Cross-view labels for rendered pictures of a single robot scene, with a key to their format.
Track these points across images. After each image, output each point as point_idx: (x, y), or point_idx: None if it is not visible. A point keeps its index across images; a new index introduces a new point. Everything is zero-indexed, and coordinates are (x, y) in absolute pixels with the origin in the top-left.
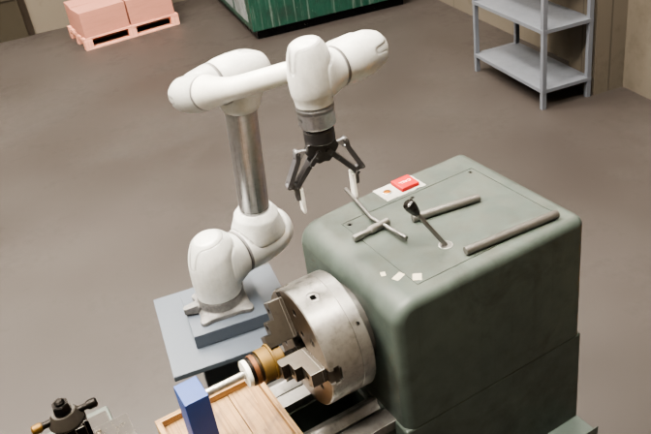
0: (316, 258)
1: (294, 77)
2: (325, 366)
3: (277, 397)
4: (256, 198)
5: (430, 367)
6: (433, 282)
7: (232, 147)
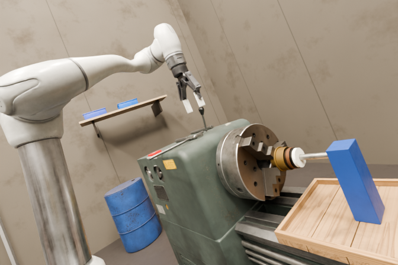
0: (204, 154)
1: (175, 34)
2: (276, 140)
3: None
4: (86, 235)
5: None
6: (230, 122)
7: (53, 180)
